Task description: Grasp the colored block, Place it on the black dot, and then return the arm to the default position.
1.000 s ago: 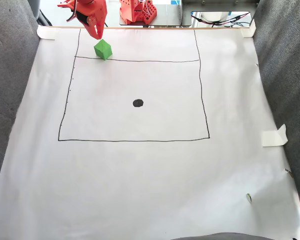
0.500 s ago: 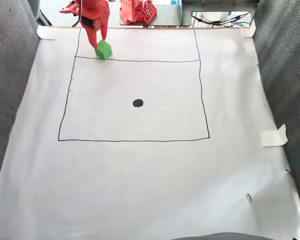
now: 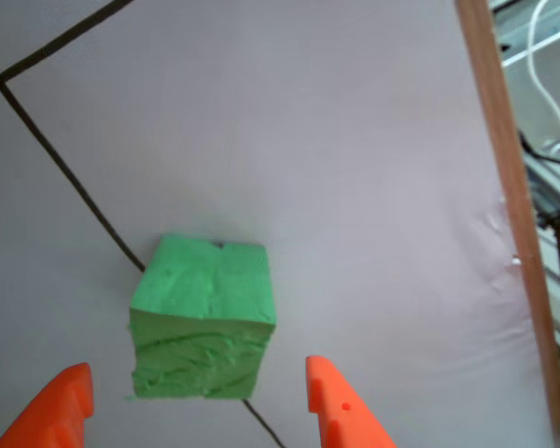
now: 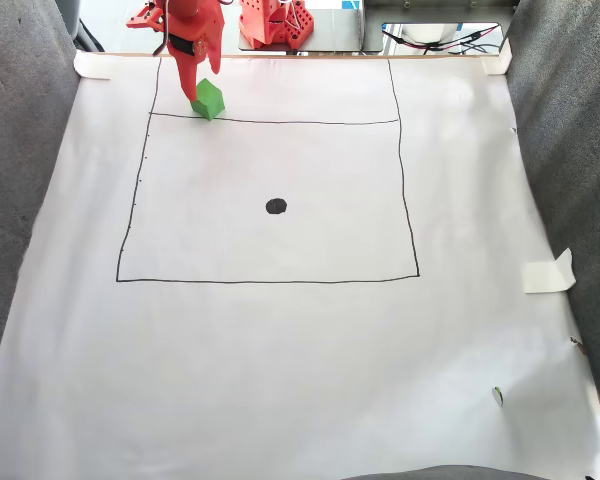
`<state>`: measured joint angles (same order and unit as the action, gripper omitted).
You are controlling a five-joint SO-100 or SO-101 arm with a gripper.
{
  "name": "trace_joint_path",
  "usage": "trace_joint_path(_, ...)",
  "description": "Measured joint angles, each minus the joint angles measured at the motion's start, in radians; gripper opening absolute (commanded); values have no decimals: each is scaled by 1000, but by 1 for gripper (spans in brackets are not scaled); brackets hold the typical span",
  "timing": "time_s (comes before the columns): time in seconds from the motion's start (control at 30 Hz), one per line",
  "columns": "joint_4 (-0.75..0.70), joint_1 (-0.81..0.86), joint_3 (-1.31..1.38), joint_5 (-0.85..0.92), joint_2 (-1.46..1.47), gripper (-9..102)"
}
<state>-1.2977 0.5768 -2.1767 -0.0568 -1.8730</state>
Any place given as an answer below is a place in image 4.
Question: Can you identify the green block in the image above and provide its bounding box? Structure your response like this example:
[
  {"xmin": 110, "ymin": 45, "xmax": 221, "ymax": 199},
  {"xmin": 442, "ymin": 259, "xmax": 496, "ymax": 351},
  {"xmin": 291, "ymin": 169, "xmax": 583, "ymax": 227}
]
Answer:
[{"xmin": 189, "ymin": 77, "xmax": 226, "ymax": 122}]

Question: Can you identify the gray cloth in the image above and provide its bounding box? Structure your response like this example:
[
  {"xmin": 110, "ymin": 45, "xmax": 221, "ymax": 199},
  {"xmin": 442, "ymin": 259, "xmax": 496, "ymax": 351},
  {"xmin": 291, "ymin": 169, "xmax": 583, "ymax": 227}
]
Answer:
[
  {"xmin": 504, "ymin": 0, "xmax": 600, "ymax": 451},
  {"xmin": 0, "ymin": 0, "xmax": 81, "ymax": 416}
]

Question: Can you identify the white paper sheet with drawn rectangle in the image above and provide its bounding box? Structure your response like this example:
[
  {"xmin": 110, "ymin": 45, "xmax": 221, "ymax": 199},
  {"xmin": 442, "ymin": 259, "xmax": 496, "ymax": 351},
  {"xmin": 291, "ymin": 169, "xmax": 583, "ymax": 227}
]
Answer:
[{"xmin": 0, "ymin": 52, "xmax": 600, "ymax": 480}]

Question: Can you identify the white tape piece with folded corner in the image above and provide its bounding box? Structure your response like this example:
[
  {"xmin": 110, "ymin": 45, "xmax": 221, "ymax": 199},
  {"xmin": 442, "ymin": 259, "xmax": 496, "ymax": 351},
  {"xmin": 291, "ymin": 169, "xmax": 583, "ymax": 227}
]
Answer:
[{"xmin": 522, "ymin": 247, "xmax": 577, "ymax": 295}]

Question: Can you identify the black camera cable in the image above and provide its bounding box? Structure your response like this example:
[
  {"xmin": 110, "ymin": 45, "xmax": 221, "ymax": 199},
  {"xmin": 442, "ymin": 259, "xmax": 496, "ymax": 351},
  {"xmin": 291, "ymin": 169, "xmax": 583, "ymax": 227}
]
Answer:
[{"xmin": 152, "ymin": 0, "xmax": 171, "ymax": 57}]

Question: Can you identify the orange camera mount with camera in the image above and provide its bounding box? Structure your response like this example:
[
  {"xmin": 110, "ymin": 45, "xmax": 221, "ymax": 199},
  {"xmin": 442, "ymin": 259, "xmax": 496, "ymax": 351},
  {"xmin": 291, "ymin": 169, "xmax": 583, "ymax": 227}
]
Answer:
[{"xmin": 125, "ymin": 2, "xmax": 167, "ymax": 32}]

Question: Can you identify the dark gray post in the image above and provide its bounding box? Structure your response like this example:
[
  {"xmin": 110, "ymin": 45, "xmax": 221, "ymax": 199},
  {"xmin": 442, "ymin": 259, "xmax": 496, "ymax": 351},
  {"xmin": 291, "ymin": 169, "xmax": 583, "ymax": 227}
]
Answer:
[{"xmin": 54, "ymin": 0, "xmax": 84, "ymax": 40}]

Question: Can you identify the red wire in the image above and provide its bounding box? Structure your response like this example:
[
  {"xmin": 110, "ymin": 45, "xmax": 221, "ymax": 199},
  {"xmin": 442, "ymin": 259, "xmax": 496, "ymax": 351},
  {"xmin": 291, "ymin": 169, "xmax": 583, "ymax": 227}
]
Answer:
[{"xmin": 382, "ymin": 25, "xmax": 499, "ymax": 51}]

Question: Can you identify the gray metal frame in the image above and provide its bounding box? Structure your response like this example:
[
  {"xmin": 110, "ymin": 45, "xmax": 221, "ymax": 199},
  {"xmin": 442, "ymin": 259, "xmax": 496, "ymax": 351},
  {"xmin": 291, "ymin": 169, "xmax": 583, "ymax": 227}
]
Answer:
[{"xmin": 362, "ymin": 0, "xmax": 519, "ymax": 56}]

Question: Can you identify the black wire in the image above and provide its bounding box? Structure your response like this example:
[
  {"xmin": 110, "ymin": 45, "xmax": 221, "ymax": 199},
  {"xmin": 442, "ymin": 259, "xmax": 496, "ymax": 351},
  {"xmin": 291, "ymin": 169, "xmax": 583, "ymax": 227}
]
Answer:
[{"xmin": 419, "ymin": 42, "xmax": 502, "ymax": 55}]

